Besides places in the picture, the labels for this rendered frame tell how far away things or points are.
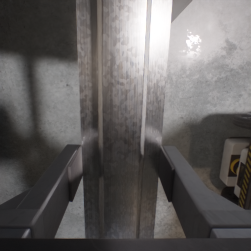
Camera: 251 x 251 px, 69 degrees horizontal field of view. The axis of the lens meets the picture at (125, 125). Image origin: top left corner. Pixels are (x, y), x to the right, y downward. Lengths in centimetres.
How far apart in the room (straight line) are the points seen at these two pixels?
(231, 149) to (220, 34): 61
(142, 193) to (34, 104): 103
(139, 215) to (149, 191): 2
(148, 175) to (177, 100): 94
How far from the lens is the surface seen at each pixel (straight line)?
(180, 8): 69
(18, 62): 117
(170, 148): 16
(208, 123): 118
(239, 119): 113
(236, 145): 114
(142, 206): 18
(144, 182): 16
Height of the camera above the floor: 103
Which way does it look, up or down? 75 degrees down
